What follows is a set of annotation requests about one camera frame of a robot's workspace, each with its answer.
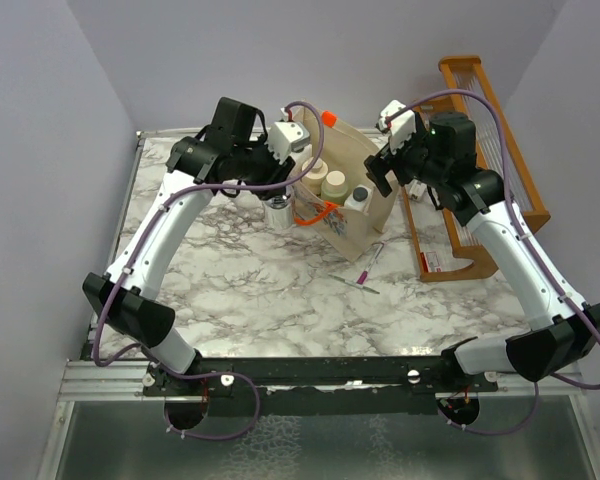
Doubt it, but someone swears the pink white pen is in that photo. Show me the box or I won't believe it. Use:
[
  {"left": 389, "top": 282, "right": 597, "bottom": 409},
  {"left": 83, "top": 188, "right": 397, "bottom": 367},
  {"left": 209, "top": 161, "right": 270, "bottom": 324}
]
[{"left": 357, "top": 242, "right": 385, "bottom": 285}]

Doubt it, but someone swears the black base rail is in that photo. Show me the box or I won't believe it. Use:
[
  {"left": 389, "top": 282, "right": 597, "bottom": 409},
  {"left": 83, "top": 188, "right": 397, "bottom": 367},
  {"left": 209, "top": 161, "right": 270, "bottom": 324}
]
[{"left": 143, "top": 356, "right": 497, "bottom": 416}]

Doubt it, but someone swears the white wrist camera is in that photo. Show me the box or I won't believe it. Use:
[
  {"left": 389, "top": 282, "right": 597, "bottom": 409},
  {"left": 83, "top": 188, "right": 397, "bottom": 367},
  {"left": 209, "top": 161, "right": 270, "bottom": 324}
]
[
  {"left": 265, "top": 121, "right": 310, "bottom": 164},
  {"left": 376, "top": 100, "right": 416, "bottom": 154}
]

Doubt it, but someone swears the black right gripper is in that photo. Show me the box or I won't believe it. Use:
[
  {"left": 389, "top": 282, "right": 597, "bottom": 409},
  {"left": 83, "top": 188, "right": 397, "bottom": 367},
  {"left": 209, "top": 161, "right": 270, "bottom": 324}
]
[{"left": 365, "top": 121, "right": 447, "bottom": 196}]

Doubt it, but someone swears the silver chrome bottle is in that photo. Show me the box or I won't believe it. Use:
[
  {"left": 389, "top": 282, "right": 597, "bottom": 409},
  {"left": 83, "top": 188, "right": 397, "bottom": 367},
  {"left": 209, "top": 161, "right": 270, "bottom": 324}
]
[{"left": 263, "top": 195, "right": 294, "bottom": 230}]

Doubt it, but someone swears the cream floral canvas bag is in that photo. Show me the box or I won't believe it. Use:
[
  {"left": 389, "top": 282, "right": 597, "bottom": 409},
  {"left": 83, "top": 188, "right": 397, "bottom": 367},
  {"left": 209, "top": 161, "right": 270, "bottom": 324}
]
[{"left": 292, "top": 107, "right": 398, "bottom": 262}]

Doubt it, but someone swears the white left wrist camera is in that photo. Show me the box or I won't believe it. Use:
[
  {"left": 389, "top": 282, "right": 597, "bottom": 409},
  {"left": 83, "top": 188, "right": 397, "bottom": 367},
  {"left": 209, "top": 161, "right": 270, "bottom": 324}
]
[{"left": 265, "top": 121, "right": 310, "bottom": 164}]

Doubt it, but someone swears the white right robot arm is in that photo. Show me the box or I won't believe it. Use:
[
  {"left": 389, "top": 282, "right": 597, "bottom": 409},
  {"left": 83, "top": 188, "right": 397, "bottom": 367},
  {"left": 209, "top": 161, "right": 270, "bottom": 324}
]
[{"left": 364, "top": 110, "right": 600, "bottom": 391}]

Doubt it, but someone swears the wooden rack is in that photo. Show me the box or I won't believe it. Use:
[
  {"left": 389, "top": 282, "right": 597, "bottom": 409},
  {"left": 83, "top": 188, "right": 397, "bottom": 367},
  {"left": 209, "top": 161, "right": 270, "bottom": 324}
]
[{"left": 421, "top": 55, "right": 550, "bottom": 232}]

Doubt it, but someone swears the small white box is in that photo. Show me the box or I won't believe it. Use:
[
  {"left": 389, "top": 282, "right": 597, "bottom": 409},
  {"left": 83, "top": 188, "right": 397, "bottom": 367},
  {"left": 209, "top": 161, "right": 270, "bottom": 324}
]
[{"left": 408, "top": 180, "right": 427, "bottom": 201}]

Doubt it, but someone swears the beige bottle beige cap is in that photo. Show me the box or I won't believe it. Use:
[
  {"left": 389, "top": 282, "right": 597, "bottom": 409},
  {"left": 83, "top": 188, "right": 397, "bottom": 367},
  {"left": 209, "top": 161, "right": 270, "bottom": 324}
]
[{"left": 301, "top": 158, "right": 329, "bottom": 196}]

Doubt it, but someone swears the silver pen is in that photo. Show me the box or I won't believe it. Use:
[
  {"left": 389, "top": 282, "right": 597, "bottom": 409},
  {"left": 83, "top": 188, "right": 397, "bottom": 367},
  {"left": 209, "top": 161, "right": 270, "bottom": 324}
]
[{"left": 327, "top": 274, "right": 380, "bottom": 295}]

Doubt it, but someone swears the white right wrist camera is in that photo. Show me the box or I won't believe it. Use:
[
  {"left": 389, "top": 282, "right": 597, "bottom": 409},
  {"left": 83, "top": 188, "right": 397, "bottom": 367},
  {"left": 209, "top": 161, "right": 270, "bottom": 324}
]
[{"left": 376, "top": 100, "right": 416, "bottom": 154}]

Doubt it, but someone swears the green bottle white cap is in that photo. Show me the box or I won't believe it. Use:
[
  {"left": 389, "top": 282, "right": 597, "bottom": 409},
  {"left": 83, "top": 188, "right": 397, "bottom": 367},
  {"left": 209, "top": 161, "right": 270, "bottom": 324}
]
[{"left": 320, "top": 170, "right": 349, "bottom": 205}]

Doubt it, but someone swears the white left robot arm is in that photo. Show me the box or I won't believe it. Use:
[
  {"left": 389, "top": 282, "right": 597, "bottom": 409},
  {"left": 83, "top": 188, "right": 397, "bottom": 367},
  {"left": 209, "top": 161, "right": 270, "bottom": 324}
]
[{"left": 83, "top": 97, "right": 309, "bottom": 395}]

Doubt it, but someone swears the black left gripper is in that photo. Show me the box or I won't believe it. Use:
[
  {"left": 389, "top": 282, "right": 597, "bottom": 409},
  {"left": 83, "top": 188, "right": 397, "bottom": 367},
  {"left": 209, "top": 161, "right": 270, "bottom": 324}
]
[{"left": 232, "top": 133, "right": 295, "bottom": 200}]

